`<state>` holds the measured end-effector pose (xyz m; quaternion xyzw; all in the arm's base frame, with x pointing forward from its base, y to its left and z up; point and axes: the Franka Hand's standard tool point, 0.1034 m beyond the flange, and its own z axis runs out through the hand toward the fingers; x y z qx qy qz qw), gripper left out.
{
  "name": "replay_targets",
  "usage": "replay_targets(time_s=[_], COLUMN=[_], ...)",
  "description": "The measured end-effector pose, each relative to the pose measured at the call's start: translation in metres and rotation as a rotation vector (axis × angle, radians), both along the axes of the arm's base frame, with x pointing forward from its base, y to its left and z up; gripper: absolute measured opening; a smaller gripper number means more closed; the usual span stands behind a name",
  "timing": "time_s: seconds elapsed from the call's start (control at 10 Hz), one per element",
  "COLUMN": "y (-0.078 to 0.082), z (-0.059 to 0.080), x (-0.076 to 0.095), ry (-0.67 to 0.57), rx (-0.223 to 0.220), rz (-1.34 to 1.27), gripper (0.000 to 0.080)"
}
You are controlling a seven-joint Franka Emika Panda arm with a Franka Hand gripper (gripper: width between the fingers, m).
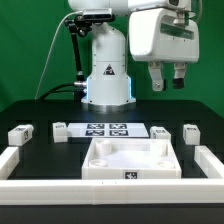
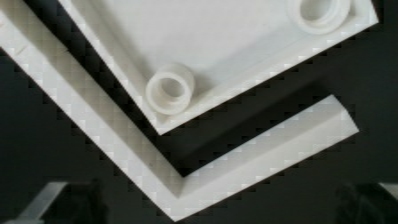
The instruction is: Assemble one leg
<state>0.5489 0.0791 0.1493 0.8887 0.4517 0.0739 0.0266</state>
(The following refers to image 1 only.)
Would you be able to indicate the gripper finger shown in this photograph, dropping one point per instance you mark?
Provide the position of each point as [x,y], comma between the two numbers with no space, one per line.
[179,75]
[156,72]

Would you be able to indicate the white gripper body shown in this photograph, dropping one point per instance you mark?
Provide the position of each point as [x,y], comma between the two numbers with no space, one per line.
[153,36]

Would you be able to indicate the white square tabletop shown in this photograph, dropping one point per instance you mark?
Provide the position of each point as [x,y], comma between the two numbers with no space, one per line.
[130,158]

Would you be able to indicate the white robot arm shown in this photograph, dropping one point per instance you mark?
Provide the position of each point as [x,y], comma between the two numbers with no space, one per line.
[108,87]

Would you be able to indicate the white marker sheet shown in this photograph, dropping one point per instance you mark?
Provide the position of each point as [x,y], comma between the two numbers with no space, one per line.
[107,130]

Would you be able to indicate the white U-shaped fence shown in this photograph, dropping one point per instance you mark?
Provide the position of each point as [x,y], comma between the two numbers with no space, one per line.
[94,192]

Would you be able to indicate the grey camera on mount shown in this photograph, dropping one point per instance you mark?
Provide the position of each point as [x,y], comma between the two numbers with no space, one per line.
[102,14]

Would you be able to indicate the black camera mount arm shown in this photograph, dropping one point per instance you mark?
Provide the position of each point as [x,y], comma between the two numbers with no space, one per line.
[77,50]

